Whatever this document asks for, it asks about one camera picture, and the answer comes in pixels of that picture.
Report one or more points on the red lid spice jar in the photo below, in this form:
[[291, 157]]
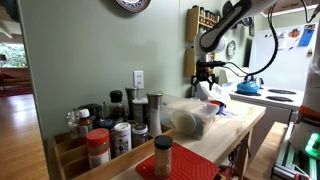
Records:
[[98, 146]]

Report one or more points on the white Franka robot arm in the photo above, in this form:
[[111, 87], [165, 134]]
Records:
[[201, 46]]

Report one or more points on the dark steel pepper grinder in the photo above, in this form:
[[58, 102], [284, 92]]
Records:
[[131, 100]]

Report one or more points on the small patterned wall plate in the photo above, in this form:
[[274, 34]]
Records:
[[231, 49]]

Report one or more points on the grey lid dark jar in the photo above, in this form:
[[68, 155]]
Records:
[[140, 135]]

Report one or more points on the white cap orange bottle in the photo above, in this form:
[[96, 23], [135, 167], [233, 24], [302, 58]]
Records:
[[85, 123]]

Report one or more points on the black stove burner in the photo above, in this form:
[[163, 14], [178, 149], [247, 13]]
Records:
[[280, 98], [281, 91]]

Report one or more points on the steel salt grinder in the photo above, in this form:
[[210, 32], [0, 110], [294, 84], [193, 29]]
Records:
[[154, 113]]

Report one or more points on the teal kettle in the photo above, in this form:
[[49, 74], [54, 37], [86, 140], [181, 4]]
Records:
[[248, 87]]

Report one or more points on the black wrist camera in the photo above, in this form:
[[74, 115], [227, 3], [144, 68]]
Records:
[[208, 64]]

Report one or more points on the white labelled spice shaker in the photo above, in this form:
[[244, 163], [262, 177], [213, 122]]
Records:
[[122, 138]]

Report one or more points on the red cloth mat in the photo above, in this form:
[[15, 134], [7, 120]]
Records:
[[186, 166]]

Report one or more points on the black lid spice jar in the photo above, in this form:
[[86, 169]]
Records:
[[163, 156]]

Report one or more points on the black cap glass bottle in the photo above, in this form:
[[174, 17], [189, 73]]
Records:
[[116, 103]]

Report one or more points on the orange cup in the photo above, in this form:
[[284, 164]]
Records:
[[215, 103]]

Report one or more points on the blue measuring cup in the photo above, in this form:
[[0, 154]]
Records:
[[222, 108]]

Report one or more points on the wooden spice tray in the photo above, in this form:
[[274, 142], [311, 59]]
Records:
[[66, 156]]

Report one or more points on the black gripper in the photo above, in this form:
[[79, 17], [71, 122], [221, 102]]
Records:
[[204, 72]]

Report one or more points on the white label tin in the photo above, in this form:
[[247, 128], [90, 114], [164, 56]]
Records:
[[140, 110]]

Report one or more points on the white refrigerator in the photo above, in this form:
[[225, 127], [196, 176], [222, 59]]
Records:
[[283, 66]]

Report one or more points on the white crumpled cloth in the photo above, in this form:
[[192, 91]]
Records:
[[213, 91]]

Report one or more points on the white wall outlet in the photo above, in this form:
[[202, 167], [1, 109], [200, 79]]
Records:
[[138, 79]]

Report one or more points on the large clear plastic bin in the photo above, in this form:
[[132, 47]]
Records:
[[193, 111]]

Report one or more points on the white kitchen stove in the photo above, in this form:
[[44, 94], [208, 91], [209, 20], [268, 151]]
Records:
[[260, 98]]

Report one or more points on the short wooden wall spice rack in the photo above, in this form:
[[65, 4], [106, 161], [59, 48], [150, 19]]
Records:
[[189, 61]]

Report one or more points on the clear glass bottle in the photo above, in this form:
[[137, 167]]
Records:
[[72, 123]]

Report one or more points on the large patterned wall plate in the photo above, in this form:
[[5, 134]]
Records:
[[133, 5]]

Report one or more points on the blue paper sheet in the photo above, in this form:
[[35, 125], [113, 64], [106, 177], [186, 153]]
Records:
[[306, 35]]

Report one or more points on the tall wooden wall spice rack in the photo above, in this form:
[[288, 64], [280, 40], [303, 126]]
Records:
[[192, 23]]

